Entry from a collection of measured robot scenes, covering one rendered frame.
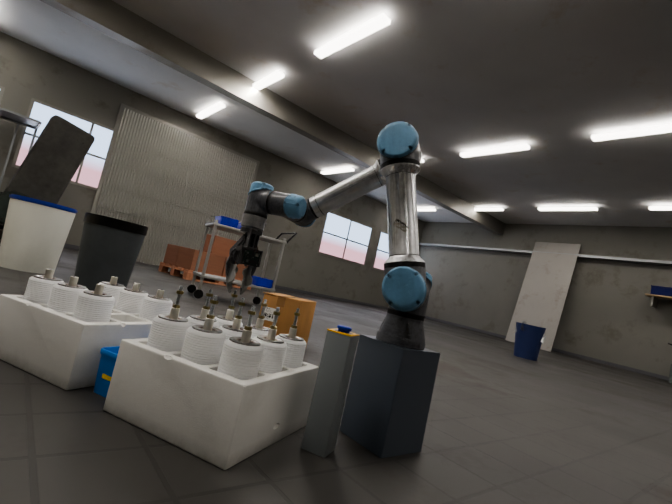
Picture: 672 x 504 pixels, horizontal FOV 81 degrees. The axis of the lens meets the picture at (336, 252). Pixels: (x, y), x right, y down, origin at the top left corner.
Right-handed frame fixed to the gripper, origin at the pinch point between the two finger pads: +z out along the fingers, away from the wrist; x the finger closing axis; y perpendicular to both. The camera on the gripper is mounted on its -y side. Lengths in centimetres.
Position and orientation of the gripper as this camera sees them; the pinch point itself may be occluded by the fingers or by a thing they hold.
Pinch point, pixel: (235, 289)
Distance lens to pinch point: 131.4
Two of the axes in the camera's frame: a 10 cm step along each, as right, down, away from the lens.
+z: -2.2, 9.7, -0.8
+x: 8.3, 2.3, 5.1
